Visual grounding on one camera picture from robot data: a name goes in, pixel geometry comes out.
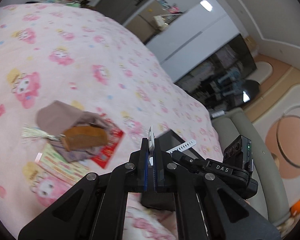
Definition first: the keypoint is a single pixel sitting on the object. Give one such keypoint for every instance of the beige pink cloth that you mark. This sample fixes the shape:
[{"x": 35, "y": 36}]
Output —
[{"x": 58, "y": 117}]

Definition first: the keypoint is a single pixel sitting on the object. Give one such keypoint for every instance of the white wardrobe panel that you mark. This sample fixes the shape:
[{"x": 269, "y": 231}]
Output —
[{"x": 192, "y": 38}]

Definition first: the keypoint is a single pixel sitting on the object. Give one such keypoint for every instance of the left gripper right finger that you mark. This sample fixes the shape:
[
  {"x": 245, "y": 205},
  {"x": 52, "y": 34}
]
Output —
[{"x": 163, "y": 178}]

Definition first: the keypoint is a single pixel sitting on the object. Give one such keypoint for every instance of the white handbag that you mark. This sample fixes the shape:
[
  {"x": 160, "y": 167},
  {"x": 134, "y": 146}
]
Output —
[{"x": 160, "y": 22}]

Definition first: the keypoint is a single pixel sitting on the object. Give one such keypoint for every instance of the orange plush toy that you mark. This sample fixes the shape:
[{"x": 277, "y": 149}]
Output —
[{"x": 295, "y": 209}]

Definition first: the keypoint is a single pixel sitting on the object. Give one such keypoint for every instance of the red envelope packet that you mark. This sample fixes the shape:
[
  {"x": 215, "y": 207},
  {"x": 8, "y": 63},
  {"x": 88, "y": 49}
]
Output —
[{"x": 106, "y": 152}]

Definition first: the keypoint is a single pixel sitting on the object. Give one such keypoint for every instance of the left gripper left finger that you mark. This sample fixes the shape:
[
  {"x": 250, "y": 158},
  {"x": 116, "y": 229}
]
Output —
[{"x": 138, "y": 180}]

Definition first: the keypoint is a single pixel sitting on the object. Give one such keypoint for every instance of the yellow cartoon sticker card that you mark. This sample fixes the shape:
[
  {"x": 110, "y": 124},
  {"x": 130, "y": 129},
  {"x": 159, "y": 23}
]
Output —
[{"x": 52, "y": 162}]

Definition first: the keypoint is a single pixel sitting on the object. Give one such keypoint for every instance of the black tracking camera box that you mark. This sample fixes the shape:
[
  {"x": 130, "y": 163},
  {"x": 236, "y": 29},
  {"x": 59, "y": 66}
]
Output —
[{"x": 239, "y": 154}]

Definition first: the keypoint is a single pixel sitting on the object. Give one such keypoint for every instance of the black cardboard storage box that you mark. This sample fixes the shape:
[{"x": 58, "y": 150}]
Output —
[{"x": 170, "y": 140}]

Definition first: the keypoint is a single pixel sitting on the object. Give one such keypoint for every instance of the pink cartoon print bedspread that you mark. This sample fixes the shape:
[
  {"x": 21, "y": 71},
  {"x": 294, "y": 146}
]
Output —
[{"x": 52, "y": 52}]

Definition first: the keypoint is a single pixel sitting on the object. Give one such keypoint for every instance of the dark glass wardrobe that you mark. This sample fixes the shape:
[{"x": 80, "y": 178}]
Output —
[{"x": 221, "y": 81}]

